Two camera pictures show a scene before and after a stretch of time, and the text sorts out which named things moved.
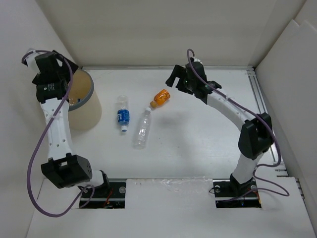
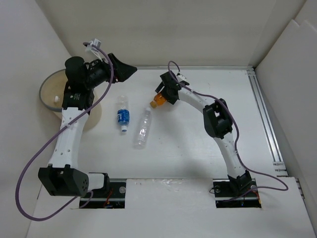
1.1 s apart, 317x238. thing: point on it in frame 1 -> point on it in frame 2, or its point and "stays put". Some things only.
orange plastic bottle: [160, 98] stays put
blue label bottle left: [123, 112] stays put
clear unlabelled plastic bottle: [142, 130] stays put
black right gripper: [179, 71] -> [172, 99]
